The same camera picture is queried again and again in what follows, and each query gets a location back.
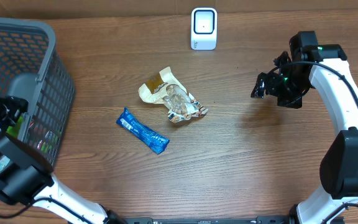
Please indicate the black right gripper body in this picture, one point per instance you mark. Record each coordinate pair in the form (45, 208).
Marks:
(287, 89)

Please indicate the beige nut snack pouch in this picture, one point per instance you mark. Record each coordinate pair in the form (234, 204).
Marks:
(165, 89)

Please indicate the blue snack bar wrapper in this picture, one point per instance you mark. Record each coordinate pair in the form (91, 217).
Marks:
(156, 142)

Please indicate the green snack pouch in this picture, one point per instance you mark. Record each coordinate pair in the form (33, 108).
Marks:
(14, 130)

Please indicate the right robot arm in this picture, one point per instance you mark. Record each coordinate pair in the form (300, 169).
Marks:
(324, 68)

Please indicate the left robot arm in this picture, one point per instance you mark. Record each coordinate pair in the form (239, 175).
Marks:
(26, 177)

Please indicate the grey plastic basket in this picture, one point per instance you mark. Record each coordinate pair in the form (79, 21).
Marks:
(30, 68)

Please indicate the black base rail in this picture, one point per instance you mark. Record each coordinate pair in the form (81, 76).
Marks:
(228, 221)

